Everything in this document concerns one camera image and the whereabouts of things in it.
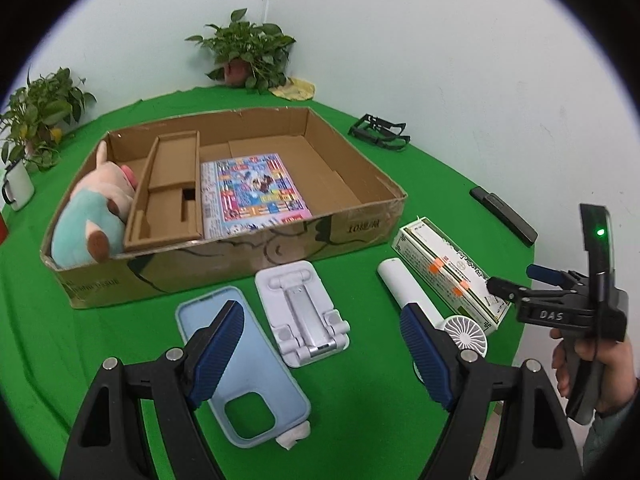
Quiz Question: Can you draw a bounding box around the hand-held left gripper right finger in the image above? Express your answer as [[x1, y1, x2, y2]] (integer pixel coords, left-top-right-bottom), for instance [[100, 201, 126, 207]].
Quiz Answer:
[[400, 302, 586, 480]]

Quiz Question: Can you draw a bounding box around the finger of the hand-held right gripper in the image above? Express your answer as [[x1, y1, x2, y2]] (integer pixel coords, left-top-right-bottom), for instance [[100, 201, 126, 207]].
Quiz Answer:
[[487, 276, 533, 306], [526, 264, 591, 291]]

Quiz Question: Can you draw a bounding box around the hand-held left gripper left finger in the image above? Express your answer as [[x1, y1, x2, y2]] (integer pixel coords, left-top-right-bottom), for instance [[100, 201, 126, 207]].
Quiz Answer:
[[59, 300, 246, 480]]

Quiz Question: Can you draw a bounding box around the light blue phone case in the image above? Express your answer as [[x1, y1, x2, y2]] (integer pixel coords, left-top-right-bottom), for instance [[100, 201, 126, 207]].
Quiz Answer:
[[175, 286, 311, 448]]

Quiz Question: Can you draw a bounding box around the green and white carton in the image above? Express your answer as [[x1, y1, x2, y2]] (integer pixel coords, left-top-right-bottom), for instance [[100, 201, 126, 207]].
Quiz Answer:
[[391, 216, 512, 337]]

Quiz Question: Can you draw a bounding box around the white handheld fan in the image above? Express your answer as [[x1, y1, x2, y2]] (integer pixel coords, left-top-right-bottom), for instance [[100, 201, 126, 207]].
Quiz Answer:
[[376, 257, 488, 381]]

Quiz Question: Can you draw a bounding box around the white folding phone stand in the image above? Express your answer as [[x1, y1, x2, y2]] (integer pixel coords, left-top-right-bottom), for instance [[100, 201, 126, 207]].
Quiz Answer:
[[255, 261, 351, 370]]

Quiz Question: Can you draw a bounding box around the small cardboard tray insert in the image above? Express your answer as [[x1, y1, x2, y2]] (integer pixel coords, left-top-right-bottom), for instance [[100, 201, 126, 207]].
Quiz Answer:
[[123, 131, 205, 253]]

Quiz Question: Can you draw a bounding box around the colourful cartoon game box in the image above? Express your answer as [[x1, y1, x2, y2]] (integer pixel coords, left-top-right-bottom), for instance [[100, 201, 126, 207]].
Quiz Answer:
[[200, 152, 313, 238]]

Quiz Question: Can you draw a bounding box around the pink pig plush toy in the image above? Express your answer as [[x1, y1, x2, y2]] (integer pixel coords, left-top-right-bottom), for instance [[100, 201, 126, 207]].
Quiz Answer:
[[51, 141, 138, 268]]

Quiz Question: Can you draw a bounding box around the large cardboard box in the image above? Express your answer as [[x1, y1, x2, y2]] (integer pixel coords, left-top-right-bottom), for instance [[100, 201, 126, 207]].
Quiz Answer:
[[41, 106, 407, 310]]

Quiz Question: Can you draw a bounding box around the person's right forearm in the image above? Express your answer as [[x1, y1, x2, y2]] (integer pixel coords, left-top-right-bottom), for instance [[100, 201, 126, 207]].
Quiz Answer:
[[582, 382, 640, 477]]

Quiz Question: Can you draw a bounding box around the person's right hand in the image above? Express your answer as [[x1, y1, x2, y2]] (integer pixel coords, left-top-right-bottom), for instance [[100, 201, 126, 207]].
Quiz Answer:
[[550, 327, 639, 416]]

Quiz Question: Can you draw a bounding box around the black remote control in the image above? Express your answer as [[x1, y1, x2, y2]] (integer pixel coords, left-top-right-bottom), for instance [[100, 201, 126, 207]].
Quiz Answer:
[[470, 186, 538, 247]]

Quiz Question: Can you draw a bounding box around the white crumpled paper scrap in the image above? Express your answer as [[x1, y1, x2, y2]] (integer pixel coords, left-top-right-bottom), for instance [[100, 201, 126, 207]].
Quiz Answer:
[[274, 420, 312, 450]]

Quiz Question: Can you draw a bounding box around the black bottle cage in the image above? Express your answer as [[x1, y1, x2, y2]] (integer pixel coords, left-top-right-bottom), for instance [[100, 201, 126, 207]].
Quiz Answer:
[[347, 113, 412, 152]]

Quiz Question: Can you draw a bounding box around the white enamel mug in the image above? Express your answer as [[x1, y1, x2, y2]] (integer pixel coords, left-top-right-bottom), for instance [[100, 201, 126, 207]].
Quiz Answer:
[[1, 160, 36, 211]]

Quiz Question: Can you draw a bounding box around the large potted green plant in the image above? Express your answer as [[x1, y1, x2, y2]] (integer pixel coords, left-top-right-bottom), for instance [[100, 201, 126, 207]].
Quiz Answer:
[[0, 66, 97, 173]]

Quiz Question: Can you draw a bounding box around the potted plant in red pot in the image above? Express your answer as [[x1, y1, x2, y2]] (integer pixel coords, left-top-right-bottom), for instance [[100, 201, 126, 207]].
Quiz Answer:
[[185, 8, 297, 95]]

